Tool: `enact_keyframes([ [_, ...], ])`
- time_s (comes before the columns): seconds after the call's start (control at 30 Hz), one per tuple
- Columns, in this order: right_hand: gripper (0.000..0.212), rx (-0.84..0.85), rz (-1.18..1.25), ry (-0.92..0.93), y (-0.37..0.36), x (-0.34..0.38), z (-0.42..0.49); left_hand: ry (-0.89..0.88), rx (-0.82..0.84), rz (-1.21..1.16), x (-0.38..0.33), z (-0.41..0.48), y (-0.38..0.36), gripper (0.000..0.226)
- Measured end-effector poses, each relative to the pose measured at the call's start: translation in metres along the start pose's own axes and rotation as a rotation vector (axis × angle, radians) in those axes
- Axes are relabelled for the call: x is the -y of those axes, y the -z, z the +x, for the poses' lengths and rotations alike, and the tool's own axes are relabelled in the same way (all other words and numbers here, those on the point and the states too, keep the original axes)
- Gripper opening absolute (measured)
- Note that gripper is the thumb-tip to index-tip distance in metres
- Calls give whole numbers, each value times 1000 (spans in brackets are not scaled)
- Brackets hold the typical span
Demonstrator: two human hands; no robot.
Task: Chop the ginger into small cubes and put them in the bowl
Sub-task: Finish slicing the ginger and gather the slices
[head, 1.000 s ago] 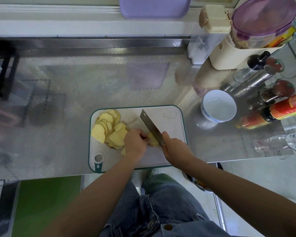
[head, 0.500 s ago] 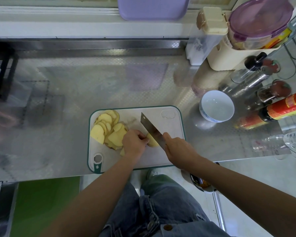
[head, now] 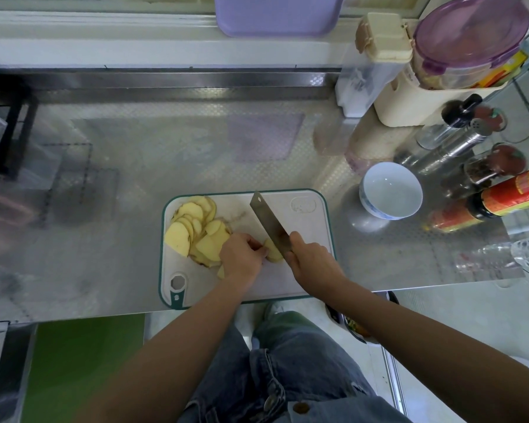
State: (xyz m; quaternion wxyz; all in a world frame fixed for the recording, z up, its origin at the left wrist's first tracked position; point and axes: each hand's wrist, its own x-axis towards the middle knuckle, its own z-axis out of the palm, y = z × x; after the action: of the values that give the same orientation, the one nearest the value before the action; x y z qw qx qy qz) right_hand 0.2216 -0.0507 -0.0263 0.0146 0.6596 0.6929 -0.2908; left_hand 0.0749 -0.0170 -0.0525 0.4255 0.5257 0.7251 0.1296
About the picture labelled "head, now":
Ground person's right hand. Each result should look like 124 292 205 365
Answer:
286 231 349 298

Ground person's left hand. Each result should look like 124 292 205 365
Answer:
219 231 267 291

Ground cut yellow potato strips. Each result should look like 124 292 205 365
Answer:
263 237 285 263

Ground steel cleaver knife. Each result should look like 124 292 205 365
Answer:
249 191 294 261

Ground pile of yellow potato slices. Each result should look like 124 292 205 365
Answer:
164 195 232 280

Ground white bowl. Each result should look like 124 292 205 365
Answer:
360 162 424 221

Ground person's right forearm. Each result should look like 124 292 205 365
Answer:
326 277 529 423

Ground person's left forearm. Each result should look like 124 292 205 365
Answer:
79 281 252 423

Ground metal bowl with scraps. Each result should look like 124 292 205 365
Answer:
326 292 400 344

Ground person's blue jeans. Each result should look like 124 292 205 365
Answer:
176 313 411 423

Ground white cutting board green rim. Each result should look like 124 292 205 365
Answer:
159 189 336 310

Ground cream plastic canister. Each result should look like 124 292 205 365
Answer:
373 66 504 129

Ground clear plastic bottle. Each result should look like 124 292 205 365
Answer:
454 237 529 280

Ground steel shaker brown cap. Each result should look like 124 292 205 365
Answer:
410 103 508 177

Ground green mat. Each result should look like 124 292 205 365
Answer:
19 314 146 423

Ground clear container cream lid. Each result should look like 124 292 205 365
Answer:
335 12 414 119

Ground glass bottle black cap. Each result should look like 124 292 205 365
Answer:
416 93 483 150

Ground sauce bottle red label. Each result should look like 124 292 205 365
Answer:
471 164 529 219

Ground glass jar red lid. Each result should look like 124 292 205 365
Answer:
463 143 528 186

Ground purple plastic cutting board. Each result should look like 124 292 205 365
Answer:
213 0 345 38

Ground black metal rack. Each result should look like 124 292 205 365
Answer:
0 75 38 182

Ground purple lid food container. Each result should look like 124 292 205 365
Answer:
413 0 529 90

